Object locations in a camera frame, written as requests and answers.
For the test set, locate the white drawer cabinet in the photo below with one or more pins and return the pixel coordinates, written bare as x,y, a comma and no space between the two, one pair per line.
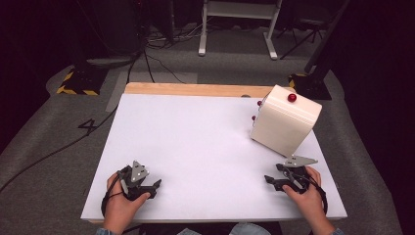
284,124

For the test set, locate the white table mat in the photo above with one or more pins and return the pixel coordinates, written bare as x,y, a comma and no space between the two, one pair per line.
195,156

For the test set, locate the large red knob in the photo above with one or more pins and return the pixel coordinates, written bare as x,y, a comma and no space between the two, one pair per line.
292,97

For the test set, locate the person's right hand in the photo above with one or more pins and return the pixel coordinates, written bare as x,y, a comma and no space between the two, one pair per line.
306,199

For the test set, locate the black tripod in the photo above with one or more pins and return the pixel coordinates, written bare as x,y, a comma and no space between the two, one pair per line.
301,31

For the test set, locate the black stand with striped base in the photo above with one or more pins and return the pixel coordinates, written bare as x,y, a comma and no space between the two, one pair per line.
311,83
83,80

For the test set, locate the person's left hand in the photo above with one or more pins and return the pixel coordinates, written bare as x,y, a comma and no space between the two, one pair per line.
122,207

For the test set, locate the person's blue jeans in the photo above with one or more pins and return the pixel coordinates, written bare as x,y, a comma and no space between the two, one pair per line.
241,229

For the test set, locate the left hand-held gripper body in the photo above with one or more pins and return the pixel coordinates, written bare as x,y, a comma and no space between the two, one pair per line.
134,178

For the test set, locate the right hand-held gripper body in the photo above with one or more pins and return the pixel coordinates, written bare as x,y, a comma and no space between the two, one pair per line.
297,174

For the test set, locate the white metal table frame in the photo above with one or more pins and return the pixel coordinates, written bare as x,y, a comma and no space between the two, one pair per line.
239,11

